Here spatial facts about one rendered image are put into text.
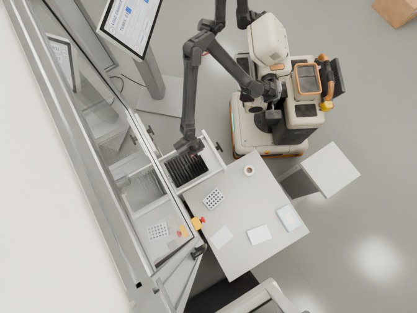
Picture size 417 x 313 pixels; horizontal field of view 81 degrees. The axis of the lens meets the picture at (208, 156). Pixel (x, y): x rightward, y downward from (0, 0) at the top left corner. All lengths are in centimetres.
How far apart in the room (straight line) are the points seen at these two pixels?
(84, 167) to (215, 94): 235
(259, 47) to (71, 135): 104
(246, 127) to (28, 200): 196
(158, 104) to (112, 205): 231
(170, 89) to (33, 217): 236
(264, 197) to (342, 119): 153
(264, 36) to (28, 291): 124
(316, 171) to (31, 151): 157
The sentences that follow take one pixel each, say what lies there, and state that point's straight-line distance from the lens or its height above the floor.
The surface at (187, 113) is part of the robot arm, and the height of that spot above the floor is 132.
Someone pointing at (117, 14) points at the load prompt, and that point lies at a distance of 182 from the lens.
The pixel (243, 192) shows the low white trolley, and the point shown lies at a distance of 162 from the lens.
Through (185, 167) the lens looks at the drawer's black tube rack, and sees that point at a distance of 153.
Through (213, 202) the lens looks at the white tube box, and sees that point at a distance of 157.
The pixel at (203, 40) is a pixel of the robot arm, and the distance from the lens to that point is 107.
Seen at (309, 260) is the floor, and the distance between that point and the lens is 253.
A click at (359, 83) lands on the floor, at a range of 317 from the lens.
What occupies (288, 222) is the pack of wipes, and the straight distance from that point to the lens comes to 162.
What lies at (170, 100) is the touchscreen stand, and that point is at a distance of 267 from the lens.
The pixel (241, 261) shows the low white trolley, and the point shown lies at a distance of 162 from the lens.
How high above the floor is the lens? 236
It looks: 75 degrees down
